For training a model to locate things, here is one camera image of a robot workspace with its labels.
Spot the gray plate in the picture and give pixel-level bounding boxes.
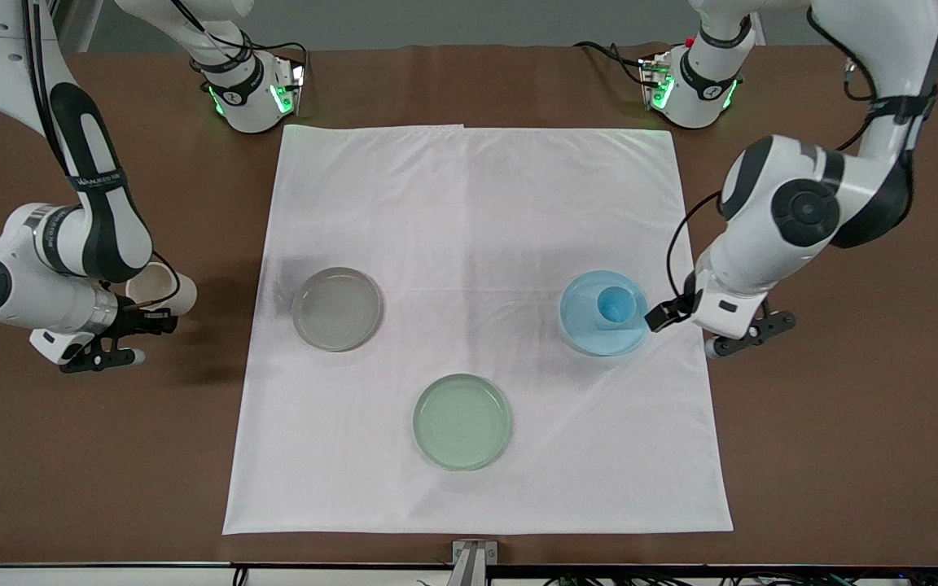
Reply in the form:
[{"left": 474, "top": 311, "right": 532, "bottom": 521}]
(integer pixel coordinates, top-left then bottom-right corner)
[{"left": 291, "top": 267, "right": 384, "bottom": 352}]

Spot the grey metal bracket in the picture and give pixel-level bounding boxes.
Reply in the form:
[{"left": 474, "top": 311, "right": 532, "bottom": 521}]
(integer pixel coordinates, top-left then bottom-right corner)
[{"left": 451, "top": 540, "right": 499, "bottom": 586}]

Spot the black right base cable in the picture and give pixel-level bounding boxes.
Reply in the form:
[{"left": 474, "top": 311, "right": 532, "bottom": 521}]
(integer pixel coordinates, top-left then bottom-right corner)
[{"left": 241, "top": 39, "right": 309, "bottom": 69}]

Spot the black left base cable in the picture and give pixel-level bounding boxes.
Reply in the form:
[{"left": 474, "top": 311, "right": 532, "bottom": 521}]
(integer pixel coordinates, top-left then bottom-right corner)
[{"left": 573, "top": 40, "right": 651, "bottom": 87}]

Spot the green plate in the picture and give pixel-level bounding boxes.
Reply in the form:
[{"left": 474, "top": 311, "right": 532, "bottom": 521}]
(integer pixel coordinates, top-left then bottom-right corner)
[{"left": 413, "top": 374, "right": 513, "bottom": 472}]

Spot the blue plate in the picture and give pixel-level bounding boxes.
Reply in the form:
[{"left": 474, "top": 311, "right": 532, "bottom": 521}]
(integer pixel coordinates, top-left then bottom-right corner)
[{"left": 558, "top": 269, "right": 651, "bottom": 357}]

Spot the blue cup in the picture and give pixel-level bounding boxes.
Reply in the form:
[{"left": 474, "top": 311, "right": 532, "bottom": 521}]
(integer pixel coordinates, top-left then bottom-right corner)
[{"left": 596, "top": 286, "right": 638, "bottom": 325}]

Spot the black base cable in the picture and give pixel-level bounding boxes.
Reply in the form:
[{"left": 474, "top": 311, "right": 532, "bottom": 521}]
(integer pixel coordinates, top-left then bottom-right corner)
[
  {"left": 241, "top": 39, "right": 309, "bottom": 69},
  {"left": 573, "top": 40, "right": 651, "bottom": 87}
]

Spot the white cloth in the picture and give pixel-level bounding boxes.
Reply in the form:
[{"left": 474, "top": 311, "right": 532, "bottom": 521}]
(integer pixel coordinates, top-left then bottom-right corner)
[{"left": 222, "top": 124, "right": 734, "bottom": 536}]

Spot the white mug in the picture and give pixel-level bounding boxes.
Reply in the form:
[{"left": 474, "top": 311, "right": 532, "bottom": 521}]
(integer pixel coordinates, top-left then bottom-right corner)
[{"left": 125, "top": 264, "right": 199, "bottom": 318}]

